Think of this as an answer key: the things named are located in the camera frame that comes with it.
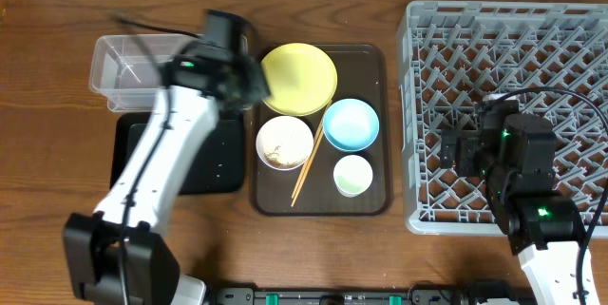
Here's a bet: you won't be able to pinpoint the white bowl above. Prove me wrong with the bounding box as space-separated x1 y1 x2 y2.
256 116 314 171

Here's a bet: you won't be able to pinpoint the light blue bowl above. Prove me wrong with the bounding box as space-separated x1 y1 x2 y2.
323 98 380 152

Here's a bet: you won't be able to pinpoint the clear plastic bin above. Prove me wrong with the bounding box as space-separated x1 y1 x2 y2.
89 34 209 112

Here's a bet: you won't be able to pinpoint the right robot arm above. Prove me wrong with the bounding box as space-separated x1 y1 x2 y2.
440 102 599 304

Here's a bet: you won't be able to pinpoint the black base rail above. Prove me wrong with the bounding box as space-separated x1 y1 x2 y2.
216 286 523 305

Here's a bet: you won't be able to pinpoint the black plastic bin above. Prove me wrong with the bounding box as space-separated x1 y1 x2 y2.
109 112 245 196

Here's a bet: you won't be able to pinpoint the yellow plate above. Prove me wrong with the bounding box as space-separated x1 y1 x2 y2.
261 43 338 117

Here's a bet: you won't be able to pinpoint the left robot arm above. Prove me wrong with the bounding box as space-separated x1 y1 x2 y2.
63 53 268 304

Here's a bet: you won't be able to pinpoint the grey dishwasher rack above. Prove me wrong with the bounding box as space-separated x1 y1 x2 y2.
396 1 607 236

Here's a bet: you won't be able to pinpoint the dark brown serving tray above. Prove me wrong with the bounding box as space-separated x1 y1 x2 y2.
250 44 393 217

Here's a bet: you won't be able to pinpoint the rice and food scraps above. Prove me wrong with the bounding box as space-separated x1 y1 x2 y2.
261 130 312 169

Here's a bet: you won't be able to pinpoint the white cup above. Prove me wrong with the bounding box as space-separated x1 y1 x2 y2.
332 155 373 198

